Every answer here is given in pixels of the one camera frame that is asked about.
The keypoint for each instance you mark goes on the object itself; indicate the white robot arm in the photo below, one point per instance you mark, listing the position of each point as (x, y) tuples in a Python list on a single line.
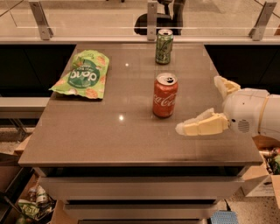
[(269, 124)]

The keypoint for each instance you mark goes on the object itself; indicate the right metal railing bracket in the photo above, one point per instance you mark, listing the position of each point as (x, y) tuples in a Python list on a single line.
[(258, 30)]

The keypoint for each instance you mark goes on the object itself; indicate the middle metal railing bracket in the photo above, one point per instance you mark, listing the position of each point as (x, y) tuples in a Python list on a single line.
[(152, 10)]

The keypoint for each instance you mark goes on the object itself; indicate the cardboard box right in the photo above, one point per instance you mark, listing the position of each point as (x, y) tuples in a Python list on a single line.
[(258, 181)]

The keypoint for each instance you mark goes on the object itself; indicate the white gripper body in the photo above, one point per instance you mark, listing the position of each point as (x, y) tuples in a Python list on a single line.
[(246, 110)]

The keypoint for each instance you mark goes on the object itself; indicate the grey drawer cabinet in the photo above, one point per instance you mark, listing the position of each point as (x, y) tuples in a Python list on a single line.
[(99, 196)]

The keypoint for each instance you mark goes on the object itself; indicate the black office chair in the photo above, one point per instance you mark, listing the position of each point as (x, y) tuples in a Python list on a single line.
[(172, 17)]

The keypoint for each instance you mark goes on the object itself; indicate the blue perforated mat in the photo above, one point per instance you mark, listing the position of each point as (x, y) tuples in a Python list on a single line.
[(224, 217)]

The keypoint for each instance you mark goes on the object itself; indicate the metal railing bracket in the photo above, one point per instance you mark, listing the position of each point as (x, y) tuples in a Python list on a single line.
[(44, 29), (152, 10), (258, 30)]

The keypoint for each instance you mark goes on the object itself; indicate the green soda can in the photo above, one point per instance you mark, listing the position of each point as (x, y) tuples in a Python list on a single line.
[(164, 46)]

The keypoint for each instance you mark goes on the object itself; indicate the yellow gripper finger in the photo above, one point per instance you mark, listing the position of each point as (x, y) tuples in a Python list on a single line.
[(225, 87), (207, 123)]

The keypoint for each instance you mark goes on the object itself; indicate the red coke can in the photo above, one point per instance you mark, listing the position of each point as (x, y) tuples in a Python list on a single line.
[(165, 92)]

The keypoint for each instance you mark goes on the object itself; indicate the green snack chip bag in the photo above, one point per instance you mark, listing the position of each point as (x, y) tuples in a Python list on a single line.
[(87, 77)]

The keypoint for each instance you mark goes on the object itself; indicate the left metal railing bracket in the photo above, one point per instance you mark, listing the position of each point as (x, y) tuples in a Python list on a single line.
[(44, 29)]

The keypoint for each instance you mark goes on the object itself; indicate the box of snacks left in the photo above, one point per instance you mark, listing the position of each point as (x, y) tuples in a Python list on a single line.
[(22, 200)]

